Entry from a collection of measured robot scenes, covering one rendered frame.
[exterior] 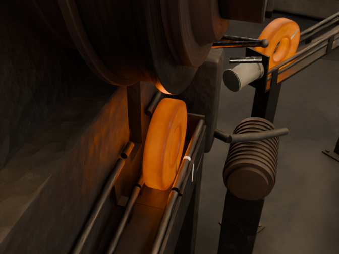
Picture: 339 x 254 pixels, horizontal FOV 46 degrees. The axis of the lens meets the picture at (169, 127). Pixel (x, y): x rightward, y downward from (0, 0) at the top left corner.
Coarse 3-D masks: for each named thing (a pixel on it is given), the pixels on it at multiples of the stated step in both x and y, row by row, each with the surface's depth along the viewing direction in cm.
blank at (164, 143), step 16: (160, 112) 62; (176, 112) 63; (160, 128) 61; (176, 128) 65; (160, 144) 60; (176, 144) 71; (144, 160) 61; (160, 160) 61; (176, 160) 70; (144, 176) 63; (160, 176) 62
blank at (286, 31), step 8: (272, 24) 100; (280, 24) 100; (288, 24) 101; (296, 24) 104; (264, 32) 100; (272, 32) 99; (280, 32) 101; (288, 32) 103; (296, 32) 105; (272, 40) 100; (280, 40) 108; (288, 40) 106; (296, 40) 107; (256, 48) 102; (264, 48) 100; (272, 48) 102; (280, 48) 109; (288, 48) 107; (296, 48) 110; (272, 56) 104; (280, 56) 108; (288, 56) 109; (272, 64) 105
